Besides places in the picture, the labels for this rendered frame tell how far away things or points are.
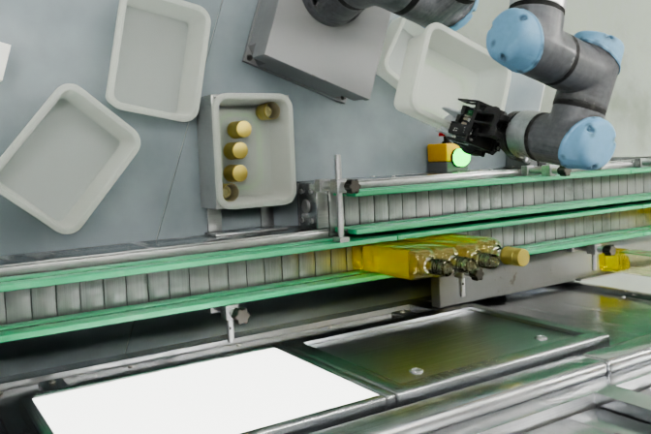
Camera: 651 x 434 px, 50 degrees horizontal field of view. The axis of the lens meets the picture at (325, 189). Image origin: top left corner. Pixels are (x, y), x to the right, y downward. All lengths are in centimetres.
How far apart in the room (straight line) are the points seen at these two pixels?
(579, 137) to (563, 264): 93
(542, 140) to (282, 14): 61
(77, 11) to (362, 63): 58
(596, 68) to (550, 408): 47
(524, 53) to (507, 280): 91
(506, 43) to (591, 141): 19
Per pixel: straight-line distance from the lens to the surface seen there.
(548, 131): 105
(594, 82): 105
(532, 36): 95
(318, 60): 144
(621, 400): 110
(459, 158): 167
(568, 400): 108
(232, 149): 138
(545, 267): 186
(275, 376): 110
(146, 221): 138
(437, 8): 137
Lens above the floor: 206
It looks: 58 degrees down
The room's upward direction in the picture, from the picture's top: 92 degrees clockwise
